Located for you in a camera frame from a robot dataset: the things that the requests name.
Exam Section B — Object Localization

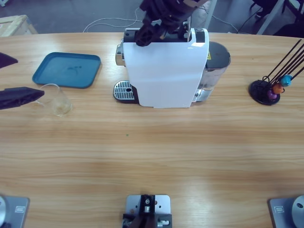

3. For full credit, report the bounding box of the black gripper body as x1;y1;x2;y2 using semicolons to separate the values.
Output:
140;0;209;30

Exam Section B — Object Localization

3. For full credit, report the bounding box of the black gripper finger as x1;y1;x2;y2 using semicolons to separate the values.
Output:
0;86;46;110
163;23;178;34
135;22;165;47
0;52;19;70

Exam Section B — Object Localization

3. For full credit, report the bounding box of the silver coffee machine lever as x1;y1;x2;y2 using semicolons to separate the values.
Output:
177;16;193;42

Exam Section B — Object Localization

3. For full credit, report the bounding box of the clear glass cup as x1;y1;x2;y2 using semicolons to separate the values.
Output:
35;83;73;117

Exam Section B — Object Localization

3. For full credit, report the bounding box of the white capsule coffee machine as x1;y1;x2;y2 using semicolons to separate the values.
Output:
113;27;211;109

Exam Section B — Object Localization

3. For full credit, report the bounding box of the grey coffee machine water tank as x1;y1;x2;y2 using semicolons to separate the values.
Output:
194;40;231;103

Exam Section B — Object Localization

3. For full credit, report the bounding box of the orange coffee capsule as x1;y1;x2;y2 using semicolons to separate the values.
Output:
272;83;285;95

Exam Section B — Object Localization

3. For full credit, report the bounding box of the teal coffee capsule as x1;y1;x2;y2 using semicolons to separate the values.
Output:
280;75;293;86

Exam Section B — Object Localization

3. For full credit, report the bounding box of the wooden crate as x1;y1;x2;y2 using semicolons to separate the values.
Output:
0;14;38;38

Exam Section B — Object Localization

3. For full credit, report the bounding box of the teal plastic tray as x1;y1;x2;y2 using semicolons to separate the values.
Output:
32;52;102;90

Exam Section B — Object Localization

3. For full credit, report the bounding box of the silver drip grid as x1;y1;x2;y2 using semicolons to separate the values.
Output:
113;80;135;100

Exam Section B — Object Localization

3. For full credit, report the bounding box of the white metal table leg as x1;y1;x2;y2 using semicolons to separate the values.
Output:
256;0;285;36

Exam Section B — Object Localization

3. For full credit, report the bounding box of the black capsule holder with rods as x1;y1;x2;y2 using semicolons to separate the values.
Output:
248;39;304;105

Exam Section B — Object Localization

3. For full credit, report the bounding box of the white cable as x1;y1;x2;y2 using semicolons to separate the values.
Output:
82;7;143;33
211;14;238;34

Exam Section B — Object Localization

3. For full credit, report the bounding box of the black power cable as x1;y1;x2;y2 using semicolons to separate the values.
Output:
237;10;258;33

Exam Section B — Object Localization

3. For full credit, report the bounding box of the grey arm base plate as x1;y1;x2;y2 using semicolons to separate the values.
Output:
267;195;304;228
0;194;31;228

